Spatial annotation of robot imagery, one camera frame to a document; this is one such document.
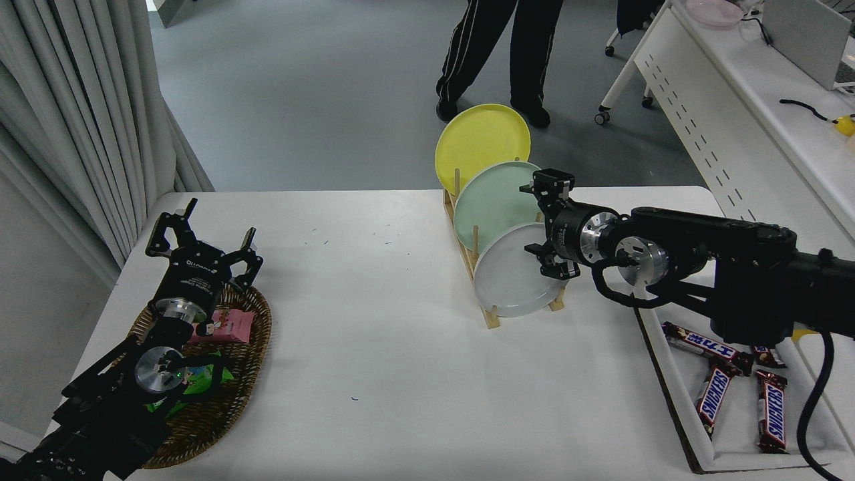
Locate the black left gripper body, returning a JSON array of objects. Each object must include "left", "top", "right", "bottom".
[{"left": 155, "top": 242, "right": 233, "bottom": 313}]

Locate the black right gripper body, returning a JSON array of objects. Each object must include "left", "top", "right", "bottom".
[{"left": 544, "top": 200, "right": 592, "bottom": 266}]

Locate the grey plate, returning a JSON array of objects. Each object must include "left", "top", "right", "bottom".
[{"left": 473, "top": 222, "right": 570, "bottom": 318}]

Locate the mint green plate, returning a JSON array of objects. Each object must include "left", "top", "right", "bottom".
[{"left": 453, "top": 161, "right": 554, "bottom": 255}]

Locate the wooden plate rack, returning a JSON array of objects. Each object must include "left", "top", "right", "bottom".
[{"left": 442, "top": 167, "right": 566, "bottom": 329}]

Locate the yellow plate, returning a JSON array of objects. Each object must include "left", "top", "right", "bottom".
[{"left": 434, "top": 104, "right": 532, "bottom": 196}]

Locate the pink plate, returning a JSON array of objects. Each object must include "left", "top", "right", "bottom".
[{"left": 686, "top": 0, "right": 744, "bottom": 27}]

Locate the pink snack packet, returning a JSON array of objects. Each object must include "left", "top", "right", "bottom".
[{"left": 189, "top": 309, "right": 256, "bottom": 345}]

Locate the green snack packet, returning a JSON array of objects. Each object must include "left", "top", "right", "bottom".
[{"left": 146, "top": 351, "right": 234, "bottom": 415}]

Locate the brown wicker basket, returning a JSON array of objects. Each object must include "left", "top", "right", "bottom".
[{"left": 127, "top": 284, "right": 273, "bottom": 470}]

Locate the person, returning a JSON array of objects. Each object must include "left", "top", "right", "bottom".
[{"left": 436, "top": 0, "right": 564, "bottom": 129}]

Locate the grey curtain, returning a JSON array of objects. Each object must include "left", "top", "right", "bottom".
[{"left": 0, "top": 0, "right": 214, "bottom": 288}]

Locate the snack bar with Chinese print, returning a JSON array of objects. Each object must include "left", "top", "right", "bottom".
[
  {"left": 751, "top": 344, "right": 787, "bottom": 369},
  {"left": 661, "top": 321, "right": 754, "bottom": 376}
]

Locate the white desk on wheels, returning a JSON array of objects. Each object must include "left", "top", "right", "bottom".
[{"left": 594, "top": 0, "right": 855, "bottom": 241}]

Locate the Snickers snack bar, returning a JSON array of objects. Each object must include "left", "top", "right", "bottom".
[
  {"left": 695, "top": 364, "right": 734, "bottom": 438},
  {"left": 756, "top": 369, "right": 789, "bottom": 454}
]

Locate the white cardboard tray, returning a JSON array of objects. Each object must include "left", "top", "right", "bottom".
[{"left": 629, "top": 304, "right": 852, "bottom": 475}]

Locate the grey laptop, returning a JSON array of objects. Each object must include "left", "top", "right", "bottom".
[{"left": 761, "top": 0, "right": 852, "bottom": 91}]

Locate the thin black cable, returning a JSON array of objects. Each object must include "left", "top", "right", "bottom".
[{"left": 780, "top": 99, "right": 836, "bottom": 124}]

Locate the black hanging cable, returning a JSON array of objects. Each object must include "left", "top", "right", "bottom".
[{"left": 795, "top": 331, "right": 837, "bottom": 481}]

